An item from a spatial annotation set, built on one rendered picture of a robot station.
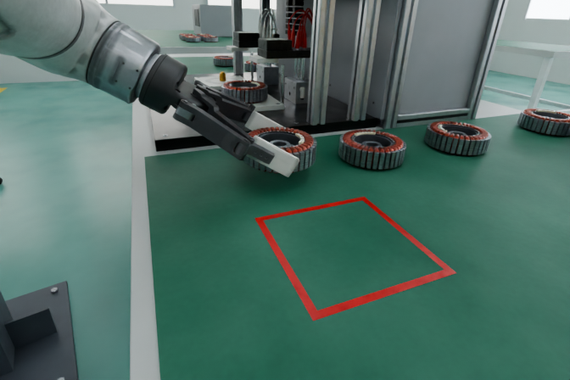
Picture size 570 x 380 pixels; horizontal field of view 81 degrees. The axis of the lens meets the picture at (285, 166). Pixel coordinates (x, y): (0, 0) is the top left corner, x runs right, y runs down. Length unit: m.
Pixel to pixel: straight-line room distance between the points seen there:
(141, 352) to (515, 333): 0.30
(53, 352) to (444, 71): 1.35
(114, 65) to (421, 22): 0.59
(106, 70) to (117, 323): 1.05
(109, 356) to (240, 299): 1.00
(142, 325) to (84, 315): 1.13
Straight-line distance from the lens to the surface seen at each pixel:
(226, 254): 0.37
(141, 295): 0.34
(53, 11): 0.36
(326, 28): 0.68
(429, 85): 0.85
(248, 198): 0.46
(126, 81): 0.46
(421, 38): 0.80
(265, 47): 0.81
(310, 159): 0.48
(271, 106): 0.79
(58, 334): 1.41
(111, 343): 1.33
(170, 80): 0.46
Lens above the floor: 0.98
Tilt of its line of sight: 25 degrees down
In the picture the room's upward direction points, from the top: 2 degrees clockwise
